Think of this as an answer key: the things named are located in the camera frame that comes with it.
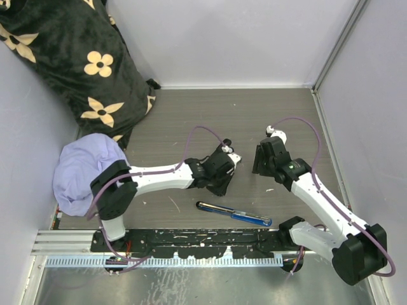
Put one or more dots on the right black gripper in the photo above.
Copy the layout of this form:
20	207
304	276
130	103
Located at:
258	168

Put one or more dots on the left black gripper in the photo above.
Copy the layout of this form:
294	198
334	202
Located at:
220	191

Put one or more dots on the blue stapler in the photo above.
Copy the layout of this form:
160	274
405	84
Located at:
235	214

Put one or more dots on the black stapler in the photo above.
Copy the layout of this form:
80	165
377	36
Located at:
227	143

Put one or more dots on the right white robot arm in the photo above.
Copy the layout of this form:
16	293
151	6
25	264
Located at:
355	249

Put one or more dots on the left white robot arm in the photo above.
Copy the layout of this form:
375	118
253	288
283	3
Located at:
114	189

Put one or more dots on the lavender crumpled cloth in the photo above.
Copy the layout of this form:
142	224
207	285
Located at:
79	164

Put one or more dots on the black floral plush blanket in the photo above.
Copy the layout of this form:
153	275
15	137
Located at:
79	52

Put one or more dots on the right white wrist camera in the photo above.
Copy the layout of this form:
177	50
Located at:
272	133

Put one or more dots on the black mounting base plate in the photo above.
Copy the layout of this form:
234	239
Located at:
203	243

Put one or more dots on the white slotted cable duct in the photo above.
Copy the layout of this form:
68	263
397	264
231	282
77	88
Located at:
107	261

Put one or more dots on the aluminium corner frame post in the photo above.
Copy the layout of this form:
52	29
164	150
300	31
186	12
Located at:
350	24

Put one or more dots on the aluminium slotted rail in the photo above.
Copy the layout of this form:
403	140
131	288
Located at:
72	242

